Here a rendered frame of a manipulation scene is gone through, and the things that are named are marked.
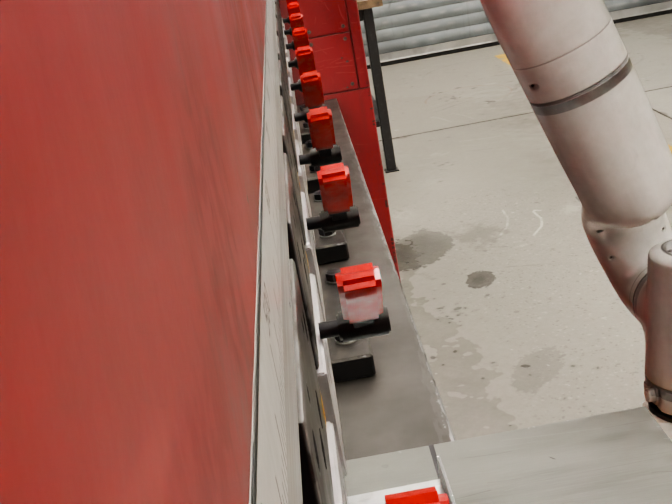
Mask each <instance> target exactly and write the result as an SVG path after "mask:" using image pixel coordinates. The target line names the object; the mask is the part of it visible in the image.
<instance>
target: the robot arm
mask: <svg viewBox="0 0 672 504"><path fill-rule="evenodd" d="M480 2H481V5H482V7H483V10H484V12H485V15H486V17H487V19H488V21H489V23H490V25H491V27H492V29H493V31H494V33H495V35H496V37H497V39H498V41H499V43H500V45H501V47H502V49H503V51H504V53H505V55H506V57H507V59H508V61H509V63H510V65H511V67H512V69H513V71H514V73H515V75H516V77H517V79H518V81H519V83H520V85H521V87H522V89H523V91H524V93H525V95H526V97H527V99H528V101H529V103H530V105H531V107H532V109H533V111H534V113H535V115H536V117H537V119H538V121H539V123H540V125H541V127H542V129H543V131H544V133H545V135H546V137H547V139H548V140H549V142H550V144H551V146H552V148H553V150H554V152H555V154H556V156H557V158H558V160H559V162H560V164H561V166H562V167H563V169H564V171H565V173H566V175H567V177H568V179H569V181H570V183H571V184H572V186H573V188H574V190H575V192H576V194H577V196H578V198H579V200H580V202H581V205H582V207H581V220H582V225H583V228H584V231H585V234H586V236H587V239H588V241H589V243H590V245H591V247H592V249H593V251H594V253H595V255H596V257H597V259H598V261H599V263H600V265H601V267H602V268H603V270H604V272H605V274H606V276H607V277H608V279H609V281H610V283H611V285H612V286H613V288H614V290H615V291H616V293H617V295H618V296H619V298H620V300H621V301H622V303H623V304H624V305H625V307H626V308H627V309H628V310H629V312H630V313H631V314H632V315H633V316H634V317H635V318H636V319H637V320H638V321H639V322H640V323H641V326H642V328H643V332H644V336H645V369H644V375H645V381H644V383H643V385H644V396H645V399H646V401H645V402H643V404H642V407H643V406H646V408H647V409H648V410H649V412H650V413H651V414H652V416H653V417H654V418H655V420H656V421H657V422H658V424H659V425H660V426H661V428H662V429H663V430H664V432H665V433H666V434H667V436H668V437H669V438H670V440H671V441H672V228H671V226H670V223H669V220H668V218H667V215H666V211H667V210H668V208H669V207H670V206H671V205H672V154H671V151H670V149H669V146H668V144H667V142H666V140H665V137H664V135H663V133H662V130H661V128H660V126H659V123H658V121H657V119H656V117H655V114H654V112H653V110H652V107H651V105H650V103H649V100H648V98H647V96H646V94H645V91H644V89H643V87H642V84H641V82H640V80H639V78H638V75H637V73H636V71H635V69H634V66H633V64H632V62H631V60H630V58H629V55H628V53H627V51H626V49H625V47H624V44H623V42H622V40H621V38H620V36H619V33H618V31H617V29H616V27H615V25H614V22H613V20H612V18H611V15H610V13H609V11H608V9H607V7H606V5H605V2H604V0H480Z"/></svg>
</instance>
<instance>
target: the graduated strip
mask: <svg viewBox="0 0 672 504"><path fill-rule="evenodd" d="M256 504H288V485H287V453H286V422H285V390H284V358H283V326H282V295H281V263H280V231H279V199H278V167H277V136H276V104H275V72H274V40H273V8H272V0H267V35H266V81H265V128H264V174H263V221H262V267H261V314H260V360H259V407H258V453H257V500H256Z"/></svg>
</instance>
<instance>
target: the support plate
mask: <svg viewBox="0 0 672 504"><path fill-rule="evenodd" d="M434 448H435V451H436V455H439V456H440V459H441V462H442V465H443V468H444V471H445V473H446V476H447V479H448V482H449V485H450V488H451V491H452V494H453V497H454V500H455V503H456V504H672V441H671V440H670V438H669V437H668V436H667V434H666V433H665V432H664V430H663V429H662V428H661V426H660V425H659V424H658V422H657V421H656V420H655V418H654V417H653V416H652V414H651V413H650V412H649V410H648V409H647V408H646V406H643V407H638V408H632V409H627V410H621V411H616V412H610V413H605V414H599V415H594V416H588V417H583V418H577V419H572V420H566V421H561V422H555V423H550V424H544V425H539V426H533V427H528V428H522V429H517V430H511V431H506V432H500V433H495V434H489V435H484V436H478V437H473V438H467V439H462V440H456V441H451V442H445V443H440V444H434ZM345 462H346V470H347V475H345V477H343V478H344V483H345V488H346V493H347V497H349V496H354V495H359V494H364V493H370V492H375V491H380V490H385V489H390V488H395V487H401V486H406V485H411V484H416V483H421V482H426V481H432V480H437V479H438V476H437V473H436V470H435V466H434V463H433V460H432V456H431V453H430V449H429V446H423V447H418V448H412V449H407V450H401V451H396V452H390V453H385V454H379V455H374V456H368V457H363V458H358V459H352V460H347V461H345Z"/></svg>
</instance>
